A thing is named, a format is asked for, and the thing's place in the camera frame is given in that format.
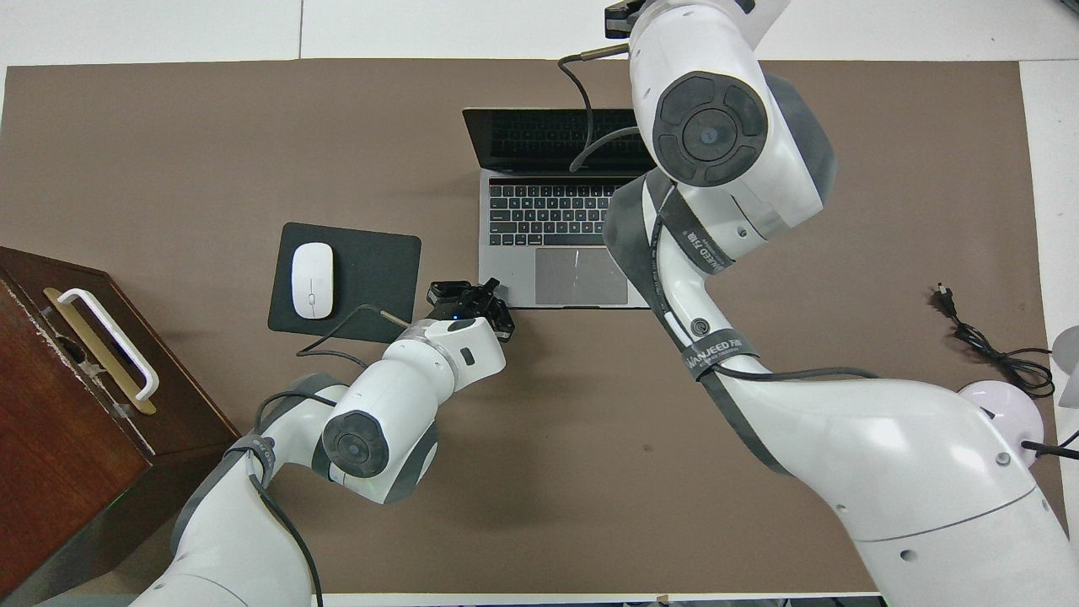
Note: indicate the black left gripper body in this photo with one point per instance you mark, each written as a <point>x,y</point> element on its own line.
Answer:
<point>464,310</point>

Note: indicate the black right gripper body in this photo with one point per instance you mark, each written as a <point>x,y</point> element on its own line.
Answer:
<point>624,18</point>

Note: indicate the silver laptop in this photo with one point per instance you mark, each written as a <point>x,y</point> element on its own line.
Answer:
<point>539,211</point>

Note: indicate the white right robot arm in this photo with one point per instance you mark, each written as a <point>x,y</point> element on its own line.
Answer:
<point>885,464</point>

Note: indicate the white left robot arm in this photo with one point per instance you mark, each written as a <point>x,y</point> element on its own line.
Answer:
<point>379,421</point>

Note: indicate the black mouse pad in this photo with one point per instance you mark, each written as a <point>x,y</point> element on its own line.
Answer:
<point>371,270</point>

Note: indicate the white computer mouse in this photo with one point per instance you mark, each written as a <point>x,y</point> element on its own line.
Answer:
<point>312,280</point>

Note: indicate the brown table mat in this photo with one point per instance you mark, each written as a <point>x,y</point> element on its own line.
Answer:
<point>169,152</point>

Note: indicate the gold plate on box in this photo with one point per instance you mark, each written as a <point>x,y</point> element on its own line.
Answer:
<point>101,352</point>

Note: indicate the dark brown wooden box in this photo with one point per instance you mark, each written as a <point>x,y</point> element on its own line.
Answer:
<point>67,472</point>

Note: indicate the white desk lamp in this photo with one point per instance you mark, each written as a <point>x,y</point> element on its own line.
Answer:
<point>1011,413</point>

